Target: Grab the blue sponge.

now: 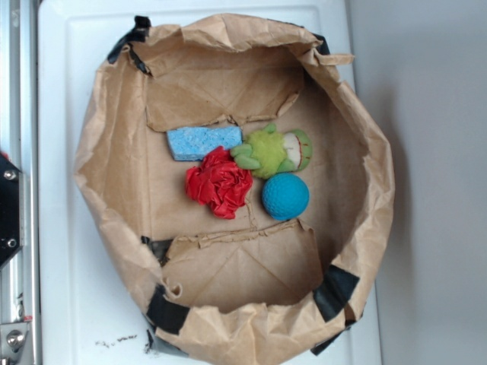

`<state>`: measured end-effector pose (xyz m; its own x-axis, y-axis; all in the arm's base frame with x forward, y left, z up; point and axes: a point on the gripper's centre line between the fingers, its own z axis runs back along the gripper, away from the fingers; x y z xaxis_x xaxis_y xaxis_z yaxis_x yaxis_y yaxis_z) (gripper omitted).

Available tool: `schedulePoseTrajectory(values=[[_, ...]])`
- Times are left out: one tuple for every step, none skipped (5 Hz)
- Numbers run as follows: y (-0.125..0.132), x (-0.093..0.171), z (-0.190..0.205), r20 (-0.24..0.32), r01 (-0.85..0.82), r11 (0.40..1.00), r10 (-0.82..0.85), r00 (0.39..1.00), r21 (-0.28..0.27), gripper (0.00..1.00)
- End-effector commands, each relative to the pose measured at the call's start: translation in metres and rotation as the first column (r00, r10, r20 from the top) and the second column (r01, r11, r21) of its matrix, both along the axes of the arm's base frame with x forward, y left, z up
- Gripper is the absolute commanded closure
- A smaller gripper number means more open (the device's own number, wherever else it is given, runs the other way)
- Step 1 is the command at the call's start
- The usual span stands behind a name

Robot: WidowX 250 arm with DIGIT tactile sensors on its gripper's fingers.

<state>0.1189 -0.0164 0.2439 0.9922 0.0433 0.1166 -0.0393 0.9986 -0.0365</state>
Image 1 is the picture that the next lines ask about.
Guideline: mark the blue sponge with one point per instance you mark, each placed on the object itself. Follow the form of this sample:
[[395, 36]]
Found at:
[[194, 143]]

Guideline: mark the brown paper bag bin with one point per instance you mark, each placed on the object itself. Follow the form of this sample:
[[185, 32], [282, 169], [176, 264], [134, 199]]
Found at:
[[250, 290]]

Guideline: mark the metal frame rail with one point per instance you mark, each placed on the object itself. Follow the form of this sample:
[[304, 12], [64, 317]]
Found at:
[[21, 338]]

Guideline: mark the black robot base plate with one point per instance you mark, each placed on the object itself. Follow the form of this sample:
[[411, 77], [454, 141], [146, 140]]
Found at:
[[10, 210]]

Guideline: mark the green plush toy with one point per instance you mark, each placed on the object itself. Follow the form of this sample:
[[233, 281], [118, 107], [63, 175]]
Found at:
[[267, 152]]

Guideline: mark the crumpled red plastic bag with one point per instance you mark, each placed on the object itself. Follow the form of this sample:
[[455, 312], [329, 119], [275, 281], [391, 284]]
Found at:
[[219, 183]]

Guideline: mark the blue dimpled ball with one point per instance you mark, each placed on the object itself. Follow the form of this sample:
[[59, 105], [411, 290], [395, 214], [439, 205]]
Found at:
[[285, 196]]

